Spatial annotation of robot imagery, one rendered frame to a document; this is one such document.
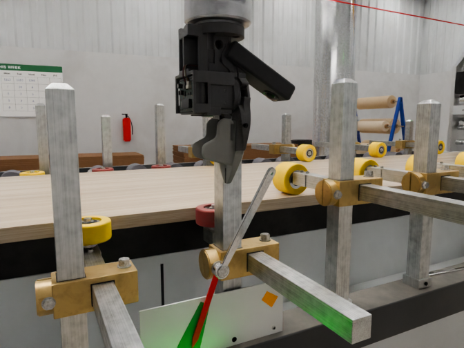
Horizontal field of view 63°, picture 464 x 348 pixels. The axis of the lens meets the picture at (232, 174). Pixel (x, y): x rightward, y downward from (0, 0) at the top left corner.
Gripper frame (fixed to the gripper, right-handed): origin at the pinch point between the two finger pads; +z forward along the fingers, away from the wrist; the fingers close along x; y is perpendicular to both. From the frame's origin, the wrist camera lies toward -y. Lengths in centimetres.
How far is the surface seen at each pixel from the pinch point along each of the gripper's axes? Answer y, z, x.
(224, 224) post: -1.8, 9.2, -6.2
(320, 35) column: -276, -111, -315
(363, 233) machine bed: -56, 24, -28
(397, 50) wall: -835, -203, -676
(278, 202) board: -25.9, 11.6, -26.3
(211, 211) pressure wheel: -5.1, 10.1, -19.1
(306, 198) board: -34.4, 11.4, -26.3
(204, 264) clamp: 1.2, 16.1, -7.6
